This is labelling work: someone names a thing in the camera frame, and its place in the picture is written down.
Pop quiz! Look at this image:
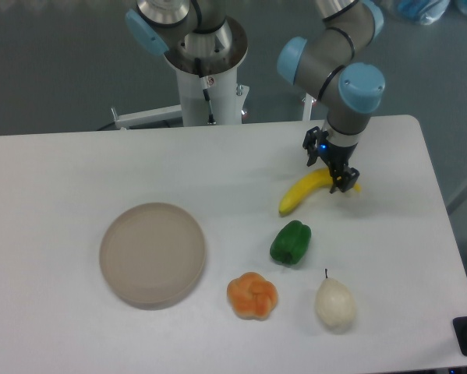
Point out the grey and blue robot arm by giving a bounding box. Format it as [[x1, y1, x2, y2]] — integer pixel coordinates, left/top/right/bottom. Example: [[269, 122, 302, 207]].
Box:
[[125, 1, 385, 192]]

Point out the white right frame bar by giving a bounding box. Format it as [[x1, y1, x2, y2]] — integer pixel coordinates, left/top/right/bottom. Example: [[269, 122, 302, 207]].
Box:
[[302, 93, 317, 122]]

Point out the white frame bar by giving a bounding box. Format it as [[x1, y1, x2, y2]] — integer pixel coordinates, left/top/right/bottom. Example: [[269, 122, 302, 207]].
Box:
[[302, 93, 317, 122], [111, 104, 182, 129]]

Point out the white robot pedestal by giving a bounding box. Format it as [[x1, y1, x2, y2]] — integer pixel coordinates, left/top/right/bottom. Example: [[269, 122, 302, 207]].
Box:
[[175, 67, 250, 127]]

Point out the green bell pepper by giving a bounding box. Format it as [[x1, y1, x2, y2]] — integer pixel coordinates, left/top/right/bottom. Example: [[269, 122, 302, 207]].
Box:
[[270, 220, 312, 265]]

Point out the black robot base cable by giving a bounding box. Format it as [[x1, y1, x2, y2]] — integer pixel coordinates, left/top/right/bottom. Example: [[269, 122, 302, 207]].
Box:
[[193, 57, 218, 126]]

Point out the yellow banana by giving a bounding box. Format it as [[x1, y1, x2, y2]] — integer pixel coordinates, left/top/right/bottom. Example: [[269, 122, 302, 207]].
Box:
[[278, 168, 361, 217]]

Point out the white left frame bar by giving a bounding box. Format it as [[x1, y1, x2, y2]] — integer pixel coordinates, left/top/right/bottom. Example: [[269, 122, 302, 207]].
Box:
[[111, 104, 182, 129]]

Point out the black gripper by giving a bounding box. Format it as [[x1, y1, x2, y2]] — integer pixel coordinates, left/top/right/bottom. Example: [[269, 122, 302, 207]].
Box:
[[302, 126, 360, 193]]

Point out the beige round plate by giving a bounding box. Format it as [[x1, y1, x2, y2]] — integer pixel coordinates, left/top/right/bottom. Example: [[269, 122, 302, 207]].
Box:
[[99, 203, 207, 309]]

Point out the white pear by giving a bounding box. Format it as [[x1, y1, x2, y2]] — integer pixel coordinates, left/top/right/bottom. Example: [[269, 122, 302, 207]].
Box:
[[314, 269, 357, 333]]

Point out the orange knotted bread roll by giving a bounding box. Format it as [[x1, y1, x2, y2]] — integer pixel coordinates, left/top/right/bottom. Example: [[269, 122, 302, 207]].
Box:
[[227, 272, 278, 320]]

